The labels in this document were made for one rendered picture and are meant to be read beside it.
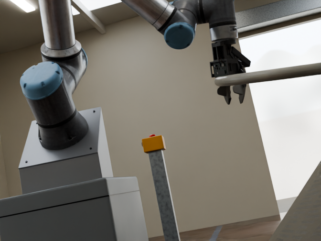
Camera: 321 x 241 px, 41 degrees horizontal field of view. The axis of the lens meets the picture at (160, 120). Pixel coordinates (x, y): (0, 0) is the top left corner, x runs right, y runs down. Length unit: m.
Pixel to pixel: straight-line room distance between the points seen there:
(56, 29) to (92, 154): 0.45
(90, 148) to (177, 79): 6.22
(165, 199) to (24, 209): 1.11
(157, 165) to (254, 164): 5.06
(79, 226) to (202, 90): 6.32
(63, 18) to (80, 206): 0.65
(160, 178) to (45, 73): 1.15
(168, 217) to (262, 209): 5.08
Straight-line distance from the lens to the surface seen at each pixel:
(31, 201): 1.49
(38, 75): 1.52
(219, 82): 1.25
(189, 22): 1.33
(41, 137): 1.62
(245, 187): 7.41
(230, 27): 1.42
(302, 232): 0.95
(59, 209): 1.45
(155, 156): 2.44
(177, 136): 7.53
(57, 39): 1.58
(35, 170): 1.58
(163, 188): 2.44
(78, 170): 1.53
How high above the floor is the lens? 0.78
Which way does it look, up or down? 9 degrees up
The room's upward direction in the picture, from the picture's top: 11 degrees counter-clockwise
